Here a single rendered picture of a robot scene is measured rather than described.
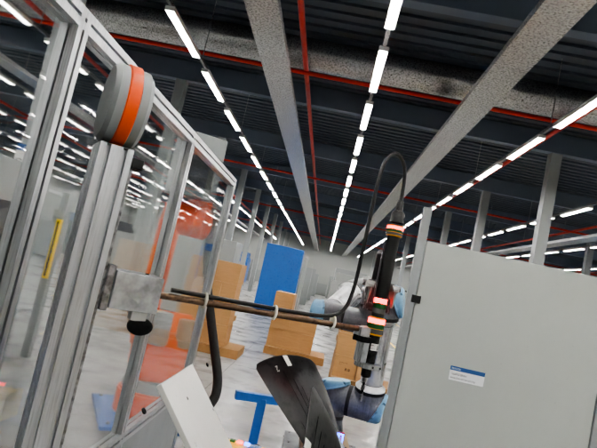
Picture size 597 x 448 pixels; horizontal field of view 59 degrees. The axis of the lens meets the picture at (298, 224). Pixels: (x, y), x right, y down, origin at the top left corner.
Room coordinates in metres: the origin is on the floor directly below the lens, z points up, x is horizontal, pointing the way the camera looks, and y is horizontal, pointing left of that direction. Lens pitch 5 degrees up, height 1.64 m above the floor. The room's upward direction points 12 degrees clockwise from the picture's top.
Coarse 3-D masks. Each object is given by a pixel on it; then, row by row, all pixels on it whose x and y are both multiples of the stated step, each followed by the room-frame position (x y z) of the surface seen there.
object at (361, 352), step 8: (360, 328) 1.31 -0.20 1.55; (368, 328) 1.32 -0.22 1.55; (360, 336) 1.31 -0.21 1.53; (368, 336) 1.32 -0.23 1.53; (360, 344) 1.33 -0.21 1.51; (368, 344) 1.32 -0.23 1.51; (360, 352) 1.32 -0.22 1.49; (360, 360) 1.31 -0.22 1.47; (368, 368) 1.31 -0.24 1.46; (376, 368) 1.32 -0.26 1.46
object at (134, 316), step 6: (132, 312) 1.02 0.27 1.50; (138, 312) 1.02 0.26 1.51; (132, 318) 1.02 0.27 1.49; (138, 318) 1.03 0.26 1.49; (144, 318) 1.03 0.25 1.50; (132, 324) 1.02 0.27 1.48; (138, 324) 1.02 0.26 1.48; (144, 324) 1.03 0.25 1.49; (150, 324) 1.04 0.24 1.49; (132, 330) 1.02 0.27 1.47; (138, 330) 1.02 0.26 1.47; (144, 330) 1.03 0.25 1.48; (150, 330) 1.04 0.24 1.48
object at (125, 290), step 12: (108, 264) 0.99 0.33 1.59; (108, 276) 0.98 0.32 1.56; (120, 276) 0.98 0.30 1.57; (132, 276) 0.99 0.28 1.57; (144, 276) 1.00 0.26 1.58; (156, 276) 1.03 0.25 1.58; (108, 288) 0.98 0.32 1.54; (120, 288) 0.98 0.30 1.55; (132, 288) 0.99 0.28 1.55; (144, 288) 1.00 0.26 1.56; (156, 288) 1.01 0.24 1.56; (108, 300) 0.98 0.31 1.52; (120, 300) 0.98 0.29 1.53; (132, 300) 0.99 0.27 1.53; (144, 300) 1.01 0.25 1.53; (156, 300) 1.02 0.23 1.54; (144, 312) 1.01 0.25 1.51
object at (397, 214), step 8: (400, 200) 1.34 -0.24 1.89; (400, 208) 1.34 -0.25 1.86; (392, 216) 1.34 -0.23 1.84; (400, 216) 1.33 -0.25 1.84; (376, 336) 1.33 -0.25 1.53; (376, 344) 1.33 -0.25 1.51; (368, 352) 1.33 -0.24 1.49; (376, 352) 1.33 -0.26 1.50; (368, 360) 1.33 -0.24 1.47; (368, 376) 1.33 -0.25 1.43
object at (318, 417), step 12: (312, 396) 1.04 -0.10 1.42; (312, 408) 1.03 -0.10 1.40; (324, 408) 1.09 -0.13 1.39; (312, 420) 1.02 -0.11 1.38; (324, 420) 1.08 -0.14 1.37; (312, 432) 1.01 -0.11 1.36; (324, 432) 1.07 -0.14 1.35; (312, 444) 1.01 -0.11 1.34; (324, 444) 1.06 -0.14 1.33; (336, 444) 1.13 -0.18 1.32
